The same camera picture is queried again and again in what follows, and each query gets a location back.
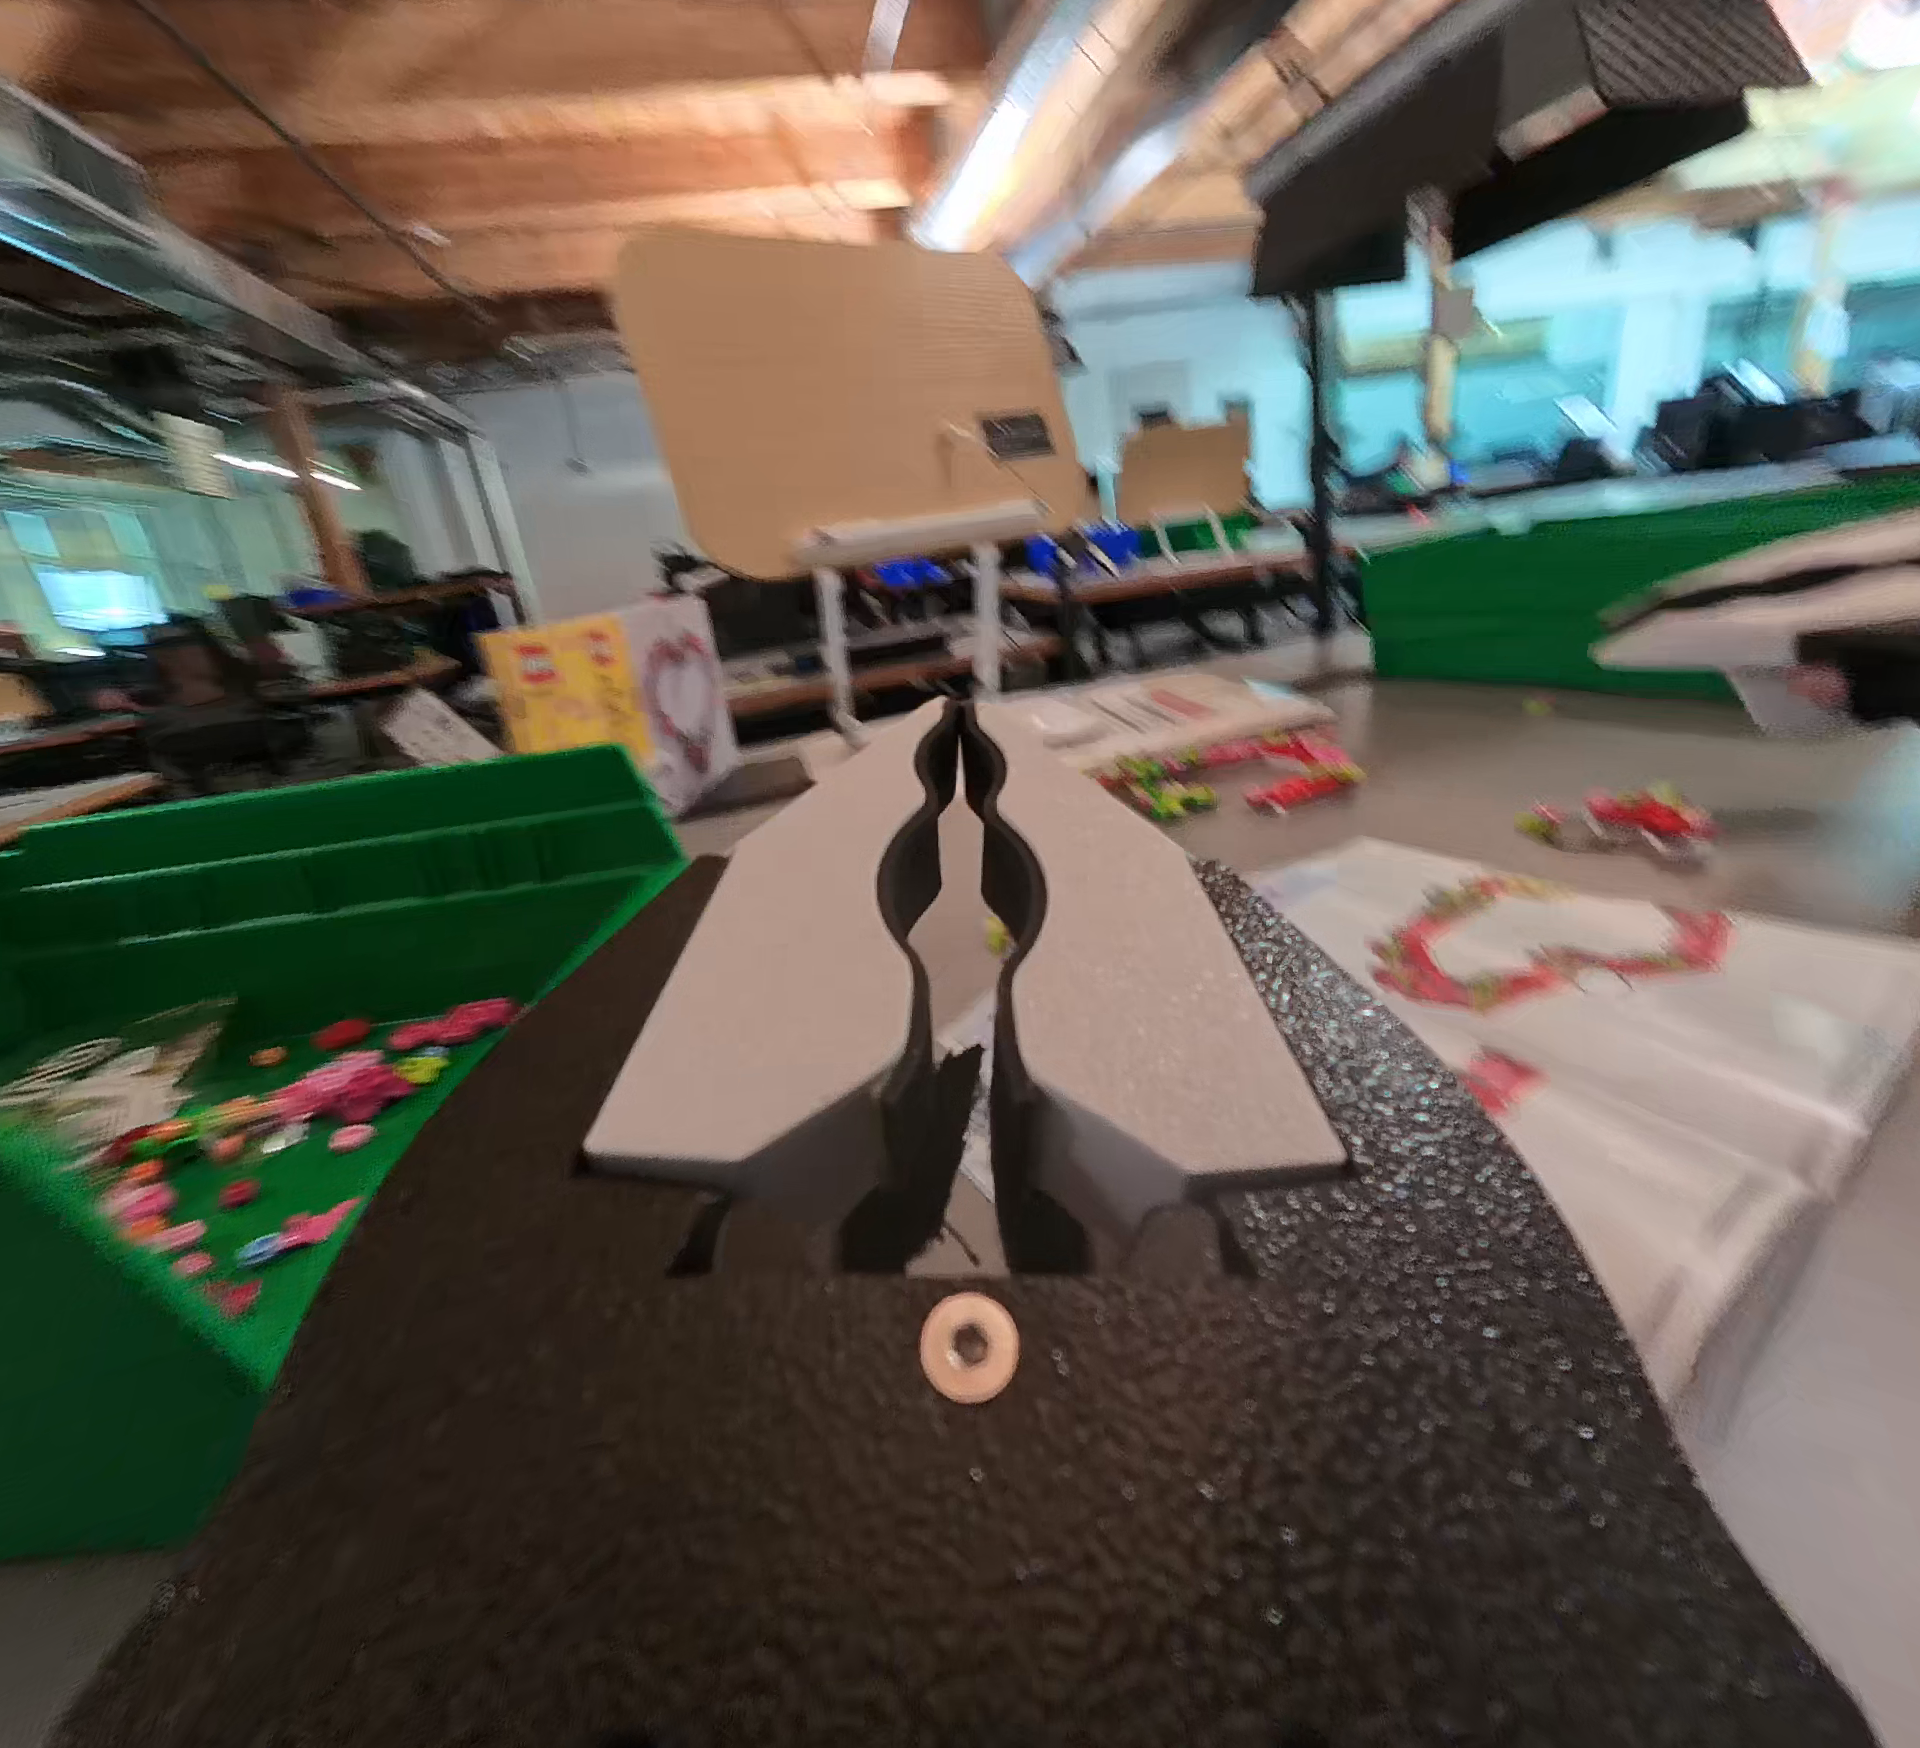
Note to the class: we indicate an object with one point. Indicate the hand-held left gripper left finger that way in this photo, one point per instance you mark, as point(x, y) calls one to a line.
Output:
point(781, 968)

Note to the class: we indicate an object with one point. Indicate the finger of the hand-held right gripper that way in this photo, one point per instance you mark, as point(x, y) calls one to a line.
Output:
point(1801, 563)
point(1711, 637)

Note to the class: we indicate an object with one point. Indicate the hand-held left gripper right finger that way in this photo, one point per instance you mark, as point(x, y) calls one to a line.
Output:
point(1157, 998)

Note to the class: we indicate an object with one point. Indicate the red green lego assembly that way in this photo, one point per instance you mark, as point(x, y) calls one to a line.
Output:
point(1229, 771)
point(1627, 820)

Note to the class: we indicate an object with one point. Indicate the yellow lego set box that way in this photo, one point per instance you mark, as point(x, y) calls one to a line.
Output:
point(599, 699)

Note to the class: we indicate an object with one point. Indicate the lego instruction booklet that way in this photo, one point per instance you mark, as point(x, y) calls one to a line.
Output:
point(1649, 1072)

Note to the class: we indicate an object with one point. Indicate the pile of loose lego pieces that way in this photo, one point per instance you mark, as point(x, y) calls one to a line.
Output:
point(331, 1086)

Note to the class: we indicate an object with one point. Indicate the green bin with lego pieces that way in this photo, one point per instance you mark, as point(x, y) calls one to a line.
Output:
point(302, 862)

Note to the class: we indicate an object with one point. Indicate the empty green plastic bin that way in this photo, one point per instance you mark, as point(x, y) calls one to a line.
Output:
point(1500, 609)

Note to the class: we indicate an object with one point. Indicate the black stand pole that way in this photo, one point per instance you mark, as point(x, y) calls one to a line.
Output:
point(1319, 456)

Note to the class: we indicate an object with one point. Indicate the small cardboard box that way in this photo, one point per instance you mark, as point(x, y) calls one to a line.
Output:
point(1185, 466)

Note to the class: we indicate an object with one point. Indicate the black overhead panel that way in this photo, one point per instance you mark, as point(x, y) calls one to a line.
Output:
point(1500, 99)

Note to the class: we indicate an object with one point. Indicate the large cardboard sheet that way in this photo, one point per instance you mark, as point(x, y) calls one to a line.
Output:
point(841, 398)

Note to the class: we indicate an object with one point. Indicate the black office chair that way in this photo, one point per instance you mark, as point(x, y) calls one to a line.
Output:
point(226, 699)

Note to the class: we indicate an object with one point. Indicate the white table frame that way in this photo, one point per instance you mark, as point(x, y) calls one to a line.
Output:
point(914, 547)

